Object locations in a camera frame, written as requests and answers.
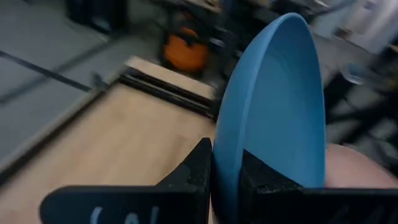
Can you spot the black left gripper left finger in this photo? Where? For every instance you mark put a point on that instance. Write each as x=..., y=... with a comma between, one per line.
x=124, y=205

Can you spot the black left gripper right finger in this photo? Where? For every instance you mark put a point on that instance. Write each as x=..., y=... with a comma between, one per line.
x=311, y=207

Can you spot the teal plate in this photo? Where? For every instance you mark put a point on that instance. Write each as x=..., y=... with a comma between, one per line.
x=280, y=109

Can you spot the pale pink plate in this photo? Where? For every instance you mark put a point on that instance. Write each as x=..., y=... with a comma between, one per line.
x=357, y=171

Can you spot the orange round object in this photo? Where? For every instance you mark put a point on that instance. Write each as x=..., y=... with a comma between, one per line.
x=186, y=54

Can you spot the black metal table frame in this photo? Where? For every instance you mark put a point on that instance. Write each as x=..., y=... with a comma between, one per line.
x=174, y=95

